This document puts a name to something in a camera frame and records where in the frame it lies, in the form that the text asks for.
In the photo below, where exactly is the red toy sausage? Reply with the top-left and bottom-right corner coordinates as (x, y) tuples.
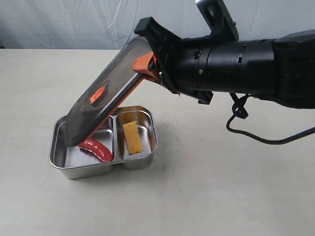
(78, 138), (114, 163)

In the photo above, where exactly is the grey fabric backdrop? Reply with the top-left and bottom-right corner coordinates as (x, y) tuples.
(0, 0), (315, 49)

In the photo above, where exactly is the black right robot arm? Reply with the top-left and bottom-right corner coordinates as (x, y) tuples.
(134, 16), (315, 109)

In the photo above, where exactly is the stainless steel lunch box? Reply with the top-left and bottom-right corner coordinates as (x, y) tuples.
(49, 106), (158, 179)

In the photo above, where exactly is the yellow toy cheese wedge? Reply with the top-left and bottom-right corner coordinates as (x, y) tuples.
(123, 121), (143, 155)

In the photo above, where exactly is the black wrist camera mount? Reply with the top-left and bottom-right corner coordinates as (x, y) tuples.
(195, 0), (239, 43)

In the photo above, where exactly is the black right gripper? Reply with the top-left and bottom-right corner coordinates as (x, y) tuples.
(132, 17), (213, 105)

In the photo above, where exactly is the dark transparent container lid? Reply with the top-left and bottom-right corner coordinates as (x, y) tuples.
(64, 37), (151, 147)

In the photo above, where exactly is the black cable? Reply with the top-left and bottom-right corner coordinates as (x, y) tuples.
(225, 92), (315, 145)

